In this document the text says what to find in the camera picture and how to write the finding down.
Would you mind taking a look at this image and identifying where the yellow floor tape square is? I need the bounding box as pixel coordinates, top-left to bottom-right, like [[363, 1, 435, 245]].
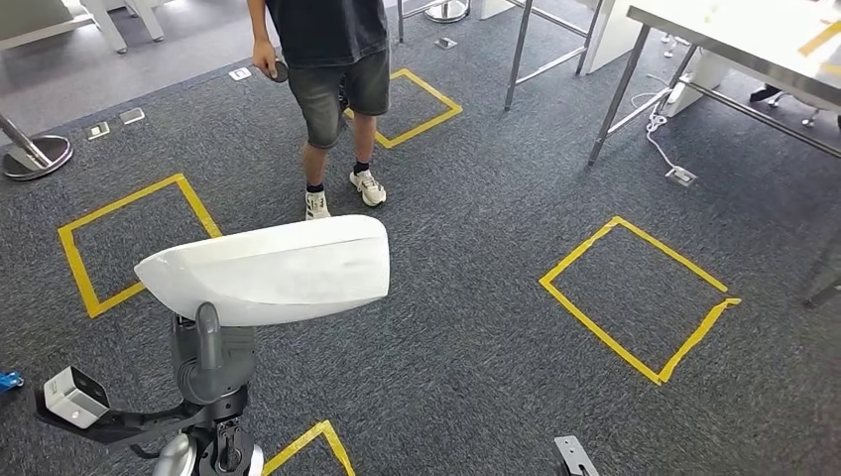
[[539, 215, 743, 387], [343, 67, 464, 151]]

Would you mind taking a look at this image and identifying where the white floor cable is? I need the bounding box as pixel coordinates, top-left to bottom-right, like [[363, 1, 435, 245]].
[[629, 73, 688, 174]]

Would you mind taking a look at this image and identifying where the person's right hand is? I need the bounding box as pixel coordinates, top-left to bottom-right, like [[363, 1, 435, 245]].
[[251, 40, 281, 81]]

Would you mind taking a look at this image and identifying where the steel frame table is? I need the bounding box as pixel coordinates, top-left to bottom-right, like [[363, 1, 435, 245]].
[[397, 0, 609, 112]]

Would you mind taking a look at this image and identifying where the white desk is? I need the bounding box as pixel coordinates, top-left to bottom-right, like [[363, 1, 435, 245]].
[[0, 0, 166, 56]]

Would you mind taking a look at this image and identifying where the chrome stanchion post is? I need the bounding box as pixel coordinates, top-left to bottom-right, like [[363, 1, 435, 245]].
[[0, 111, 74, 182], [423, 0, 472, 24]]

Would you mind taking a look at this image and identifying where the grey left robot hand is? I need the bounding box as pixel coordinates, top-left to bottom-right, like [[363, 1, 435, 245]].
[[169, 301, 259, 406]]

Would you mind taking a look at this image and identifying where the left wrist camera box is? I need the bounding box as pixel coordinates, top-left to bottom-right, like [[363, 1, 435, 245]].
[[33, 365, 218, 451]]

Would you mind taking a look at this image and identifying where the white cabinet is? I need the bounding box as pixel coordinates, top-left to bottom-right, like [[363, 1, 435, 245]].
[[583, 0, 732, 120]]

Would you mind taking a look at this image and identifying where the white plastic shell part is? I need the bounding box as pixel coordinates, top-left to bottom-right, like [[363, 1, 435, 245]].
[[134, 214, 392, 328]]

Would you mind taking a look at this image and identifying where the person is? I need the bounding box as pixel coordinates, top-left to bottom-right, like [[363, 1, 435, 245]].
[[246, 0, 392, 222]]

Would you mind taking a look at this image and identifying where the dark right wrist camera bracket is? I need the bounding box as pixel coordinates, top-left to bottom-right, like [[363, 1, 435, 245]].
[[552, 435, 600, 476]]

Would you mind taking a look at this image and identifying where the yellow tape strip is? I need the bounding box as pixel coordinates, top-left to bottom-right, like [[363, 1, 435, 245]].
[[797, 19, 841, 78]]

